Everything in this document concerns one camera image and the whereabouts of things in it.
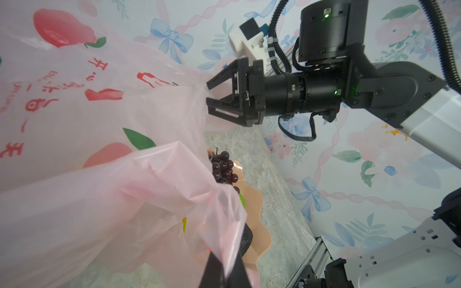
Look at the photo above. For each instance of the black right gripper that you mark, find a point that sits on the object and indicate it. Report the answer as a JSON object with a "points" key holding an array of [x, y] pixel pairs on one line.
{"points": [[283, 95]]}

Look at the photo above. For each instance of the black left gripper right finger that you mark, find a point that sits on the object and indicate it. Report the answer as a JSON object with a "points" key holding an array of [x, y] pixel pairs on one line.
{"points": [[238, 277]]}

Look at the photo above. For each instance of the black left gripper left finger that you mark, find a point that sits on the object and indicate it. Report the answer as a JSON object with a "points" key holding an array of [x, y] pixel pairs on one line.
{"points": [[213, 276]]}

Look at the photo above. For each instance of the pink plastic bag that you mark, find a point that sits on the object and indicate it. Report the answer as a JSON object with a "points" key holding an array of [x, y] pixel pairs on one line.
{"points": [[103, 156]]}

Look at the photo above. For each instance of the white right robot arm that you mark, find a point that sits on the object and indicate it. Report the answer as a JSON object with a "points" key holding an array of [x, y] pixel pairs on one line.
{"points": [[328, 68]]}

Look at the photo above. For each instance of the dark avocado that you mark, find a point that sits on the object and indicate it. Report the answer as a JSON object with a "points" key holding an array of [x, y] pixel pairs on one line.
{"points": [[246, 240]]}

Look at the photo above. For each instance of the pink scalloped fruit plate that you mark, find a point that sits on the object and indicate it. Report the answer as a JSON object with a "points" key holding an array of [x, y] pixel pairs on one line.
{"points": [[262, 239]]}

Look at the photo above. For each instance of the purple grape bunch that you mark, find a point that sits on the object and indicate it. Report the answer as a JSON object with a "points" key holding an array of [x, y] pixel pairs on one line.
{"points": [[223, 168]]}

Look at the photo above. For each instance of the green apple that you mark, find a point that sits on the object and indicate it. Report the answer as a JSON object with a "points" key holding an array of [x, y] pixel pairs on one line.
{"points": [[243, 201]]}

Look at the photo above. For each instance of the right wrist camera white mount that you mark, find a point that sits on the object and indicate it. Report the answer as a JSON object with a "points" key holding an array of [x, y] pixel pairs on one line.
{"points": [[248, 40]]}

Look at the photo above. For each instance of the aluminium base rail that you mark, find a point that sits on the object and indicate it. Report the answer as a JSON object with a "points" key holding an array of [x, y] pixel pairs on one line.
{"points": [[313, 267]]}

